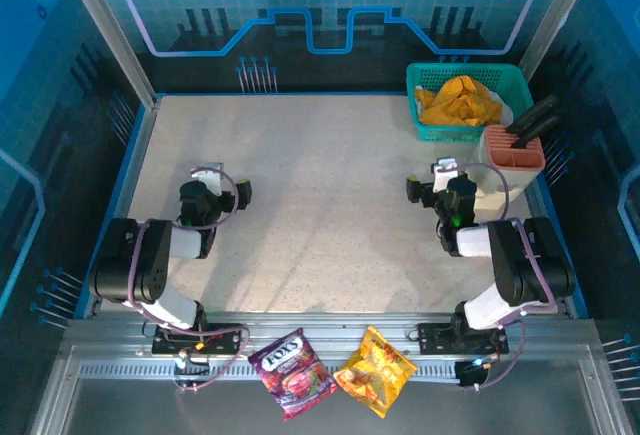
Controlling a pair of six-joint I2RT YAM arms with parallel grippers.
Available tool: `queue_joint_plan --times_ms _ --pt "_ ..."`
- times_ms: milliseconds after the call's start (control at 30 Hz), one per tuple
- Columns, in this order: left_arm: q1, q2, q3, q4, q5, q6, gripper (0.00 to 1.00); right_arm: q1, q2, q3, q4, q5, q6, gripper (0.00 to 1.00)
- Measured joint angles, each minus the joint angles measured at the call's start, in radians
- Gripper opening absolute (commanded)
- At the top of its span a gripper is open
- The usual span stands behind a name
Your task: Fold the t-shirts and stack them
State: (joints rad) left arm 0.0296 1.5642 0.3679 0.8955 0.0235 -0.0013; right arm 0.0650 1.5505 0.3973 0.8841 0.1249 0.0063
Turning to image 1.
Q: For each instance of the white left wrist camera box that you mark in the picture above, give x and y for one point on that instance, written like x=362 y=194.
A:
x=210 y=177

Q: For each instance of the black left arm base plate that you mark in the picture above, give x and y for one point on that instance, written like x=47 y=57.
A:
x=227 y=339

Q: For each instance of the black controller board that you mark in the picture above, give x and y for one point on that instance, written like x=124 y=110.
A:
x=467 y=375
x=192 y=371

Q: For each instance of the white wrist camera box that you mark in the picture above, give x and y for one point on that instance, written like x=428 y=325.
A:
x=210 y=177
x=444 y=172

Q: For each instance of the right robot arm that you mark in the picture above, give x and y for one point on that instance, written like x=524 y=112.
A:
x=520 y=265

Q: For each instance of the white t-shirt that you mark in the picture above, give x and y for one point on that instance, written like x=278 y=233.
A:
x=505 y=112

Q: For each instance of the black left controller board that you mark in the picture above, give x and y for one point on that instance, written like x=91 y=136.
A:
x=192 y=371

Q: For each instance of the teal plastic basket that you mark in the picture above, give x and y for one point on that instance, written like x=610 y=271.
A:
x=450 y=72

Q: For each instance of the cream knife block pink top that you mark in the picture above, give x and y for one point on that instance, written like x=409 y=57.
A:
x=525 y=177

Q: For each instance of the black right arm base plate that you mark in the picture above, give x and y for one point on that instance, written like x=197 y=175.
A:
x=430 y=340

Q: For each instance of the aluminium frame post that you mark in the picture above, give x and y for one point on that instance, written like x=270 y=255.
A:
x=110 y=35
x=555 y=20

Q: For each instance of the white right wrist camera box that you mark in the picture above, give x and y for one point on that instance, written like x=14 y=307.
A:
x=444 y=172

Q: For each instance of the yellow snack bag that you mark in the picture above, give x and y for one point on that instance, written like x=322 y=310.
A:
x=375 y=370

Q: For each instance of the yellow t-shirt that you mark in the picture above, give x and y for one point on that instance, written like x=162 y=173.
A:
x=460 y=102

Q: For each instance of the purple candy bag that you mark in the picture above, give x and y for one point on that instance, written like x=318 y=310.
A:
x=292 y=375

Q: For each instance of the aluminium front rail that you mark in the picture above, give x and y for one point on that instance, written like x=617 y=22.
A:
x=320 y=322

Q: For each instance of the black right controller board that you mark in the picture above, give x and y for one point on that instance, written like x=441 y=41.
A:
x=467 y=375

